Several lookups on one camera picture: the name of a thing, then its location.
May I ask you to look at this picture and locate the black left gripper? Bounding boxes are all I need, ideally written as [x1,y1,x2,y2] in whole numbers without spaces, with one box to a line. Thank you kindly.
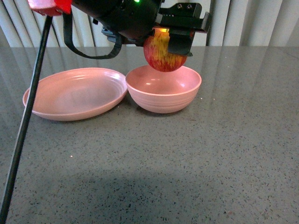
[156,2,210,56]

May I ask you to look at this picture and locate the red yellow apple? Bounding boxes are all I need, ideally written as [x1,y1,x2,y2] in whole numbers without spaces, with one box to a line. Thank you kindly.
[143,28,188,72]

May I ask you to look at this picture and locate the pink bowl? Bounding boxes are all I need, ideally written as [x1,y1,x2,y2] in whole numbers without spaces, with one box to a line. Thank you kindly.
[126,65,202,113]

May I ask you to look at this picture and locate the pink plate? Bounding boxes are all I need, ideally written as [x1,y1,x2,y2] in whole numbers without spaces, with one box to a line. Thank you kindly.
[32,68,128,121]

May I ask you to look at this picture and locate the white pleated curtain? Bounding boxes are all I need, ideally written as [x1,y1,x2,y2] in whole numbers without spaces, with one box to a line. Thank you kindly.
[0,0,299,54]

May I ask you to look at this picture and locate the black strap loop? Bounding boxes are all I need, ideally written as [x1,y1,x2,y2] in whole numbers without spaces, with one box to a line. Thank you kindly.
[62,13,123,59]

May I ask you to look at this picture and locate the red plastic mount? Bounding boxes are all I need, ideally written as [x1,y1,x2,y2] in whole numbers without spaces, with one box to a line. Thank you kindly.
[27,0,72,16]

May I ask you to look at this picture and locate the black cable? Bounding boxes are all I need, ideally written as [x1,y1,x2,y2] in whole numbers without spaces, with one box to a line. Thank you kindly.
[0,15,53,224]

